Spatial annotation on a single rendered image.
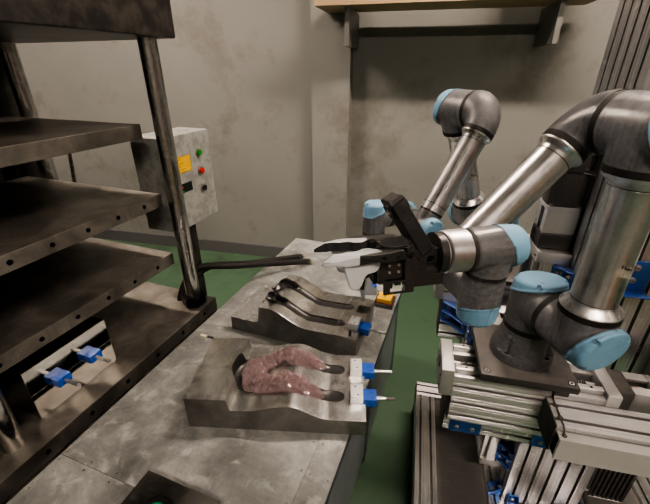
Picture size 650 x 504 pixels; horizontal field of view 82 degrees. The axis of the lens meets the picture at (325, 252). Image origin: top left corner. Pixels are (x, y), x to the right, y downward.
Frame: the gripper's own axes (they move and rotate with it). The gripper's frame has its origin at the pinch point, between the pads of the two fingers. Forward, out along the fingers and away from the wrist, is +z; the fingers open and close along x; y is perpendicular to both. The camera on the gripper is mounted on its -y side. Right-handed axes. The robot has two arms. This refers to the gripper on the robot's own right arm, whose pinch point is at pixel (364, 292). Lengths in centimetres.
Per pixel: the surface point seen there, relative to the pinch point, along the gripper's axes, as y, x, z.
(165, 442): -37, -66, 17
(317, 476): 5, -61, 17
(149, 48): -72, -8, -81
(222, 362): -32, -44, 6
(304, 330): -16.9, -17.3, 9.3
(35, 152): -82, -47, -54
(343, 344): -2.2, -17.4, 11.3
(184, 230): -72, -7, -17
